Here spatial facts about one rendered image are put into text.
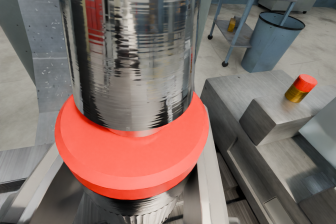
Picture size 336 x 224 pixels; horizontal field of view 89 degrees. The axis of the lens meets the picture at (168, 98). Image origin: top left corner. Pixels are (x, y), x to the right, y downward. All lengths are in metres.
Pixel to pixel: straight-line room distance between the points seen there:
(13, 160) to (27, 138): 1.37
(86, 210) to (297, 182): 0.21
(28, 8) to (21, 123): 1.43
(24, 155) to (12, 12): 0.28
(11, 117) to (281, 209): 1.82
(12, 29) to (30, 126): 1.30
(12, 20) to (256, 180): 0.49
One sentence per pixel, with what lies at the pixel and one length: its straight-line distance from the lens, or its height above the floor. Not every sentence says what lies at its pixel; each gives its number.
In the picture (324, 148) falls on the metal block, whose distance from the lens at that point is 0.22.
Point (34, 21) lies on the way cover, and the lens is 0.41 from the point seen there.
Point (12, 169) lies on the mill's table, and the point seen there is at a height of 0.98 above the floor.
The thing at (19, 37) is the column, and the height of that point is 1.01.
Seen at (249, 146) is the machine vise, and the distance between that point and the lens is 0.21.
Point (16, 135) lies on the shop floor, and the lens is 1.72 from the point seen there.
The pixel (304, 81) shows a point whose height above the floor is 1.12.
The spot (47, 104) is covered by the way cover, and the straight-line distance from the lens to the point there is 0.40.
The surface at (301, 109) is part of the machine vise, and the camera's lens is 0.21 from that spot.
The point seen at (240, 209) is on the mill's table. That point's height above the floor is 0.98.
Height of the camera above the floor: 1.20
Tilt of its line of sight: 44 degrees down
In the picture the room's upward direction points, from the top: 8 degrees clockwise
